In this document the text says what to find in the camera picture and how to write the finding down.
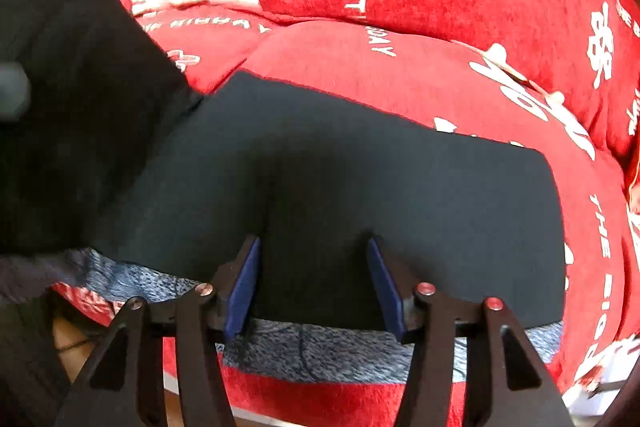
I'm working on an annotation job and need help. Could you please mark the white printed sheet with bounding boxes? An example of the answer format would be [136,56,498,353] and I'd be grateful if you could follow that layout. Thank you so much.
[561,334,640,415]

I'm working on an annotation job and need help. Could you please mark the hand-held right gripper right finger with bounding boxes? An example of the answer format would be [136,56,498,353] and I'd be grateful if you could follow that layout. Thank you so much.
[366,236,573,427]

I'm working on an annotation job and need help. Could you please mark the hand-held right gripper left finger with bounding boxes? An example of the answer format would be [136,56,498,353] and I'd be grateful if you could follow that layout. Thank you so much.
[55,236,262,427]

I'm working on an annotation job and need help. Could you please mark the black pants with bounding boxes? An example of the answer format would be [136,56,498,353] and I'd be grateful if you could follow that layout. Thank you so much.
[0,0,568,333]

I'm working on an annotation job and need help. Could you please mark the blue patterned cloth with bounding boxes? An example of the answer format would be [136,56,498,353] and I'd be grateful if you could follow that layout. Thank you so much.
[0,247,565,385]

